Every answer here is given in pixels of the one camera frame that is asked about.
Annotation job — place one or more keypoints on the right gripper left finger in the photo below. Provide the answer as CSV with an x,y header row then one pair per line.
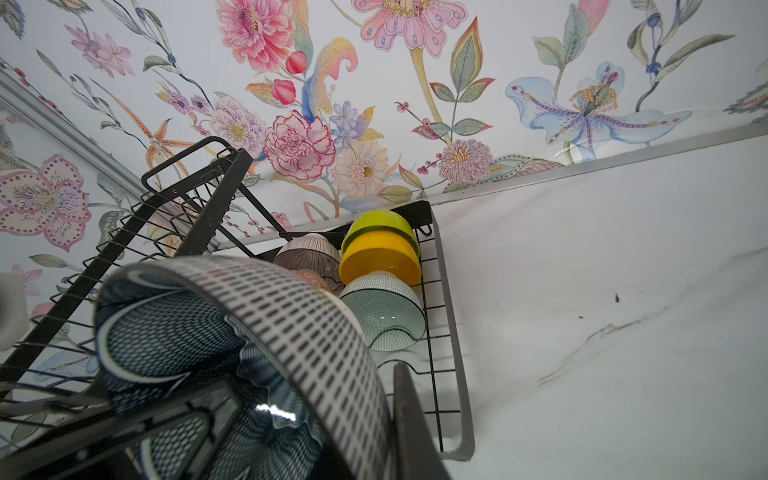
x,y
175,438

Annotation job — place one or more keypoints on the black wire dish rack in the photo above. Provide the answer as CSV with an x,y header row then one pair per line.
x,y
332,376

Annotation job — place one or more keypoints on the lime green bowl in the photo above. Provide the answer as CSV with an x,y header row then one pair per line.
x,y
387,220

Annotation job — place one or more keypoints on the pink striped bowl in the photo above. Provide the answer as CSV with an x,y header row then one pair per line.
x,y
312,252

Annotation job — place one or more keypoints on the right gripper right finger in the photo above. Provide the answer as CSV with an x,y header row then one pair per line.
x,y
415,454

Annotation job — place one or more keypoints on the pale celadon bowl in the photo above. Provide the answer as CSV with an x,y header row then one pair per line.
x,y
388,311

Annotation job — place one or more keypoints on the yellow bowl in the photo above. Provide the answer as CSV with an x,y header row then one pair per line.
x,y
381,250

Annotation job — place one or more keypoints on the dark blue grey bowl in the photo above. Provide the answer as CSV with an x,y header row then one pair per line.
x,y
155,337

